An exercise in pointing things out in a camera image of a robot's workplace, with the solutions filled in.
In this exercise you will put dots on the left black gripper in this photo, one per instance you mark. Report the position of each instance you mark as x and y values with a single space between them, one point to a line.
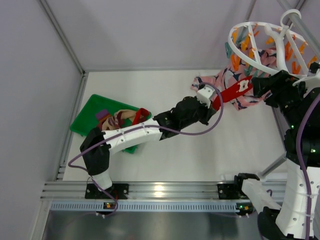
208 110

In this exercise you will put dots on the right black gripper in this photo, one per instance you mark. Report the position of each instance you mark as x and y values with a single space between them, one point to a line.
265 85

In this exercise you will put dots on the red sock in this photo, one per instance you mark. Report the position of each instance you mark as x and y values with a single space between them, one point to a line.
140 116
236 90

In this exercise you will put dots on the white round clip hanger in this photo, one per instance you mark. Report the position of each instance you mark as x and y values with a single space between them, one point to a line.
271 48

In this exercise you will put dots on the beige purple striped sock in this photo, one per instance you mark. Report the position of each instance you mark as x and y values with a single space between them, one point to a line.
116 121

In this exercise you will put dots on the maroon purple orange sock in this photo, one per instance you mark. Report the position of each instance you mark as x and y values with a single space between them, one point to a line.
103 115

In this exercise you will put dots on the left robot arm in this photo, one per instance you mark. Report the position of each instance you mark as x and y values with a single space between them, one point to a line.
99 145

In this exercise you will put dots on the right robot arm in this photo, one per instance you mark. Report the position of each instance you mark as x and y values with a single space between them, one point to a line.
291 220

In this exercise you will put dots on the metal hanger stand pole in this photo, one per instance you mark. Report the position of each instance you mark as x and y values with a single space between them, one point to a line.
301 26

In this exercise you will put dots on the pink shark print shorts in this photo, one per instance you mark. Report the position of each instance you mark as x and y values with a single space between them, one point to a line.
234 83

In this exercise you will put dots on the green plastic tray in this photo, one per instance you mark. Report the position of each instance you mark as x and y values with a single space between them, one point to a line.
86 120

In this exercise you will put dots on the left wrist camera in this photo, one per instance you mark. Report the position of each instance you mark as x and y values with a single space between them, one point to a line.
205 94

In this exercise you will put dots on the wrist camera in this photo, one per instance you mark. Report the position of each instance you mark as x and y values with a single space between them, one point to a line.
205 94
313 74

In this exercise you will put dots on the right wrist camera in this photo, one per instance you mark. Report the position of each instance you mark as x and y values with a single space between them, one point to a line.
313 74

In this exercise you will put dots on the aluminium mounting rail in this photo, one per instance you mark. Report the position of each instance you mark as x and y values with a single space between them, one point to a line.
149 197

